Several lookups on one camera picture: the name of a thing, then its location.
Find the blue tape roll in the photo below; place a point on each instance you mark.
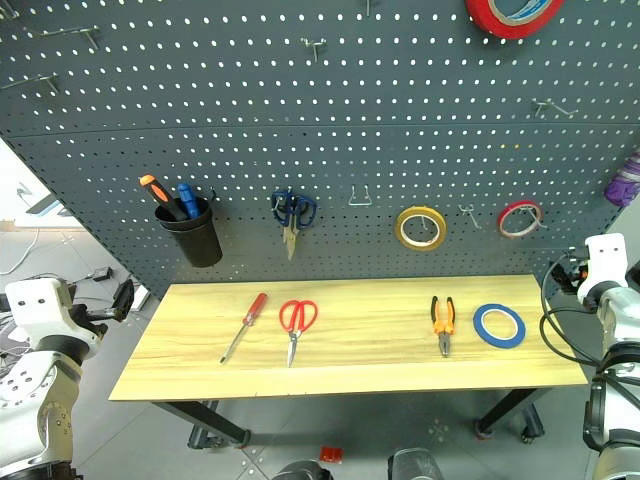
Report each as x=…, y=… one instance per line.
x=481, y=327

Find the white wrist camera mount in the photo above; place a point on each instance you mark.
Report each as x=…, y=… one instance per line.
x=606, y=260
x=37, y=305

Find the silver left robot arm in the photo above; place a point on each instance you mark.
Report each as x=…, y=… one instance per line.
x=35, y=390

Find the small red floor object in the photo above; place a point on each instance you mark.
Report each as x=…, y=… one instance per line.
x=331, y=453

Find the dark grey metal pegboard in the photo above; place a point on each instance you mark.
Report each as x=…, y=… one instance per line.
x=320, y=125

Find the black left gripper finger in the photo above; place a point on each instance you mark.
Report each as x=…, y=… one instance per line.
x=125, y=297

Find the black cup holder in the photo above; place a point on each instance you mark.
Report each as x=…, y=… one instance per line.
x=196, y=239

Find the small red tape roll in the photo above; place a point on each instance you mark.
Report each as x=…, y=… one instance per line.
x=502, y=222

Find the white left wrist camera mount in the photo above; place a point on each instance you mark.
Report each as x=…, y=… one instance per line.
x=37, y=305

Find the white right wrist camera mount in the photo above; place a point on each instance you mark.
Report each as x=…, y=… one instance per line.
x=606, y=260

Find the orange black pliers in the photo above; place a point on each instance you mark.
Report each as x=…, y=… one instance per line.
x=443, y=325

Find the yellow tape roll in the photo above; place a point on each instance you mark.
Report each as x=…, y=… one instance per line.
x=401, y=227

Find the black table leg with caster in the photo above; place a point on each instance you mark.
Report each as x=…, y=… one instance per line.
x=507, y=410
x=210, y=420

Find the large red tape roll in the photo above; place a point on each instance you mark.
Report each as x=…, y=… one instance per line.
x=482, y=17

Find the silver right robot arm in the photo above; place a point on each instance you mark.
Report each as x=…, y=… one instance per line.
x=617, y=360

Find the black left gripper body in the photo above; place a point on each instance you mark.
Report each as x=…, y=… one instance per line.
x=97, y=314

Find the purple folded umbrella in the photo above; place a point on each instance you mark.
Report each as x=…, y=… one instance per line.
x=625, y=182

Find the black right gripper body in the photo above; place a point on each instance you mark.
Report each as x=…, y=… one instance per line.
x=570, y=274

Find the dark rounded shape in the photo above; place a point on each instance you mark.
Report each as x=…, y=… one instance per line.
x=300, y=471
x=415, y=465

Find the small black floor device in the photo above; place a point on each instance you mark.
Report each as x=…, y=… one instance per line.
x=102, y=273

